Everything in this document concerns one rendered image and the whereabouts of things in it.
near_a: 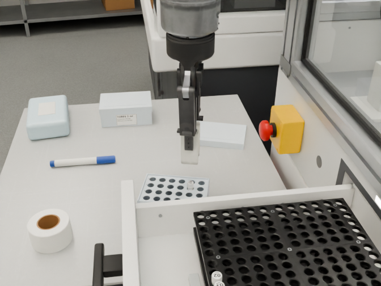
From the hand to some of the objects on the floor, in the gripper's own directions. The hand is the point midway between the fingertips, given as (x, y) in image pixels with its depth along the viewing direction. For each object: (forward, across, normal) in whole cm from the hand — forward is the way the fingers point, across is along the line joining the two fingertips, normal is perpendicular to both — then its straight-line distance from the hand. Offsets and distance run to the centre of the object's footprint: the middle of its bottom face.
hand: (190, 143), depth 79 cm
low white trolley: (+90, +11, +13) cm, 91 cm away
